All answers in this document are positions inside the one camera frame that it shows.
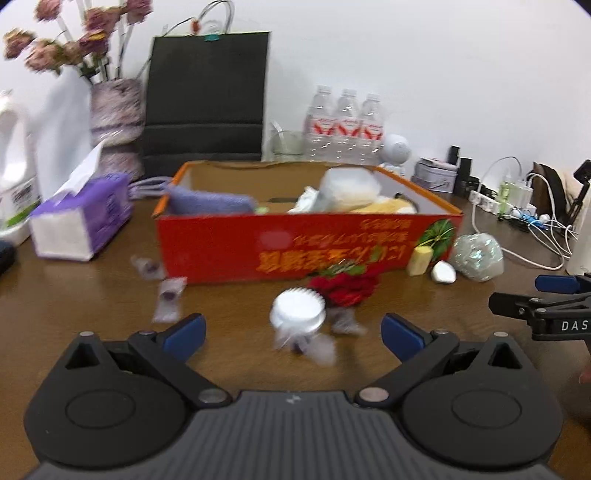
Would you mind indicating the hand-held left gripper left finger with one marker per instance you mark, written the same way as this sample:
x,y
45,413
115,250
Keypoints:
x,y
184,334

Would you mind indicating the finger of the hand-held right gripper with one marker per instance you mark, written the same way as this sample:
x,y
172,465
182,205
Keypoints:
x,y
556,284
512,304

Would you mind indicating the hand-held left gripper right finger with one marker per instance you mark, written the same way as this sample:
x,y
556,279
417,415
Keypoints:
x,y
401,337

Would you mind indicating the clear candy packet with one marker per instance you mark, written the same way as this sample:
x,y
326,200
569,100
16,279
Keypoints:
x,y
168,297
346,321
147,267
304,347

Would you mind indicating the iridescent plastic ball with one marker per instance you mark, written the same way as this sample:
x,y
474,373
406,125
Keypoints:
x,y
478,256

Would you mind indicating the red artificial rose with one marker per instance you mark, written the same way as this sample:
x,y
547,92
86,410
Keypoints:
x,y
344,288

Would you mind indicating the yellow block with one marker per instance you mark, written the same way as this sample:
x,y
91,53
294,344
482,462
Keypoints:
x,y
420,262

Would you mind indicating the red cardboard box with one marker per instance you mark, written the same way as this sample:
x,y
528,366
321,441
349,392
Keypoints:
x,y
221,244

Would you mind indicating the yellow plush toy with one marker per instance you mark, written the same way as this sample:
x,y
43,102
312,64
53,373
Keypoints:
x,y
388,206

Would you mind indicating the blue fabric pouch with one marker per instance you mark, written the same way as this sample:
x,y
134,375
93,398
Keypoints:
x,y
207,201

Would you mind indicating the white plastic pack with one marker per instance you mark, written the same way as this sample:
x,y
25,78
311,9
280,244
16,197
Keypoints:
x,y
348,187

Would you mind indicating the white tissue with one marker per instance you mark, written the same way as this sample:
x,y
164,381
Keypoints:
x,y
304,203

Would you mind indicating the person's right hand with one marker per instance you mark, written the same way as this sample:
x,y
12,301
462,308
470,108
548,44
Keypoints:
x,y
585,376

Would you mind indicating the white thermos bottle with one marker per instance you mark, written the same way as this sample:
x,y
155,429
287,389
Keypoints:
x,y
581,251

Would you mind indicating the power strip with chargers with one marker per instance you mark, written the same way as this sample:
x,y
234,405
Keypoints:
x,y
521,261

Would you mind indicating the brown leather pouch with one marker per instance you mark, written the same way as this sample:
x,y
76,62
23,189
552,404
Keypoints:
x,y
551,184

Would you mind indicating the black stand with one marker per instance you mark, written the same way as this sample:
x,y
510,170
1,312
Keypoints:
x,y
582,184

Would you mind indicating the green white charger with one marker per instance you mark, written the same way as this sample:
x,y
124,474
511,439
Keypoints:
x,y
510,191

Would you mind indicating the white power strip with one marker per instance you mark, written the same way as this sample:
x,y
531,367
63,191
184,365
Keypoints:
x,y
485,201

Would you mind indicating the small black box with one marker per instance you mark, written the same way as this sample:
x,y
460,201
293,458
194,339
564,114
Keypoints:
x,y
454,154
465,177

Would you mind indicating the grey tin box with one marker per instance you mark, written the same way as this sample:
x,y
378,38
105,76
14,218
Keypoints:
x,y
434,175

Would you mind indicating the purple tissue pack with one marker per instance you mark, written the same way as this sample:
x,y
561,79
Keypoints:
x,y
78,217

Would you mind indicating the white robot speaker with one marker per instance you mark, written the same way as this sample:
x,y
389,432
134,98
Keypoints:
x,y
396,150

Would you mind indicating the dark blue glasses case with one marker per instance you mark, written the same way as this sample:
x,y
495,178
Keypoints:
x,y
5,256

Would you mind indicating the clear water bottle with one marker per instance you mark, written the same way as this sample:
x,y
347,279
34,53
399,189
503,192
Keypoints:
x,y
372,131
347,129
319,127

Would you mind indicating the glass cup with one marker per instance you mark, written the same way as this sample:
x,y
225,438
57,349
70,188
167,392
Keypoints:
x,y
286,145

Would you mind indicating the purple mottled vase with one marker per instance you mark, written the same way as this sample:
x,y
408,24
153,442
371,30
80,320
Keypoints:
x,y
115,120

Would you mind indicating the white detergent jug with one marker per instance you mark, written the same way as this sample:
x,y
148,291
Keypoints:
x,y
16,184

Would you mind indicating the black paper bag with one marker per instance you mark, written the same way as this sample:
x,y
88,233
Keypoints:
x,y
203,97

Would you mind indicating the green binder clip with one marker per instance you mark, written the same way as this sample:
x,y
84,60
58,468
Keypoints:
x,y
212,37

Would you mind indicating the dried pink flowers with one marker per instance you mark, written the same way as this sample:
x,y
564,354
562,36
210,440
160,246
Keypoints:
x,y
69,46

